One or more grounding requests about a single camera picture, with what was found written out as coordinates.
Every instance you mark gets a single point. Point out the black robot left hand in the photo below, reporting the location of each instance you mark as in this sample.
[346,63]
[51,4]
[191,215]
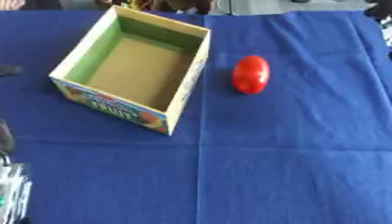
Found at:
[5,138]

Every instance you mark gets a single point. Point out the tan cardboard box green inside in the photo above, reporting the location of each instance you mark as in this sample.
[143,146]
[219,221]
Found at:
[138,70]

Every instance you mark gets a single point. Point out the red oval toy fruit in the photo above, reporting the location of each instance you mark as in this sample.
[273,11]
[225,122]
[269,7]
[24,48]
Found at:
[250,74]

